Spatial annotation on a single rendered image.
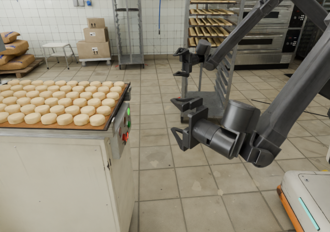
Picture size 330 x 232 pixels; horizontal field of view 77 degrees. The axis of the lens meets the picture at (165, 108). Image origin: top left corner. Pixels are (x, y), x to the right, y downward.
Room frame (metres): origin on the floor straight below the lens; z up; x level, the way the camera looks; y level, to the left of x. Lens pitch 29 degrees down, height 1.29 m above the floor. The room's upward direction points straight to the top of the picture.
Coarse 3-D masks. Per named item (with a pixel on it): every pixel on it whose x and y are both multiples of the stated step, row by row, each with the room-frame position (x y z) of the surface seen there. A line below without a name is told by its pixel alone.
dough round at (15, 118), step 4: (20, 112) 0.63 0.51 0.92; (8, 116) 0.60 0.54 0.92; (12, 116) 0.60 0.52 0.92; (16, 116) 0.60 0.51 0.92; (20, 116) 0.60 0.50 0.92; (24, 116) 0.61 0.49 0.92; (8, 120) 0.59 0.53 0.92; (12, 120) 0.58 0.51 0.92; (16, 120) 0.59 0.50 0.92; (20, 120) 0.59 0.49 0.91; (24, 120) 0.61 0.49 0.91
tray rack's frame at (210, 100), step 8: (184, 24) 2.53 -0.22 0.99; (184, 32) 2.53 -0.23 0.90; (200, 64) 2.54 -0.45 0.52; (200, 72) 2.53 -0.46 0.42; (200, 80) 2.53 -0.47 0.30; (200, 88) 2.53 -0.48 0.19; (192, 96) 2.38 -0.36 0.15; (200, 96) 2.38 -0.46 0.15; (208, 96) 2.38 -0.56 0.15; (216, 96) 2.38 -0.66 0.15; (208, 104) 2.15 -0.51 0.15; (216, 104) 2.15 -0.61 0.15; (184, 112) 1.97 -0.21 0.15; (208, 112) 1.97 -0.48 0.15; (216, 112) 1.97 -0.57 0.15
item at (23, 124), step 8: (120, 96) 0.80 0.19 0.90; (72, 104) 0.73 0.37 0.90; (64, 112) 0.66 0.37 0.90; (80, 112) 0.66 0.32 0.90; (96, 112) 0.66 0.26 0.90; (56, 128) 0.56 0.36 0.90; (64, 128) 0.56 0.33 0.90; (72, 128) 0.56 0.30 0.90; (80, 128) 0.56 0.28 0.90; (88, 128) 0.56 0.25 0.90; (96, 128) 0.56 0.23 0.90
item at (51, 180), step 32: (0, 160) 0.61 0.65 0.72; (32, 160) 0.60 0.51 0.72; (64, 160) 0.59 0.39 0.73; (96, 160) 0.59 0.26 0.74; (128, 160) 0.85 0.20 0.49; (0, 192) 0.61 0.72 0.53; (32, 192) 0.60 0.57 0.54; (64, 192) 0.60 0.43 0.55; (96, 192) 0.59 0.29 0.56; (128, 192) 0.78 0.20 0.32; (0, 224) 0.62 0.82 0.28; (32, 224) 0.61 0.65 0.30; (64, 224) 0.60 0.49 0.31; (96, 224) 0.59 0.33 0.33; (128, 224) 0.71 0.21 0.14
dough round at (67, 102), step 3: (60, 99) 0.74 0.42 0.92; (63, 99) 0.74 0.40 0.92; (66, 99) 0.74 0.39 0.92; (69, 99) 0.74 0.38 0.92; (60, 102) 0.71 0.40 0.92; (63, 102) 0.71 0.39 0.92; (66, 102) 0.71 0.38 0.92; (69, 102) 0.72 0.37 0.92; (63, 105) 0.70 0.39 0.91; (66, 105) 0.71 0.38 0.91; (69, 105) 0.71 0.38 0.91
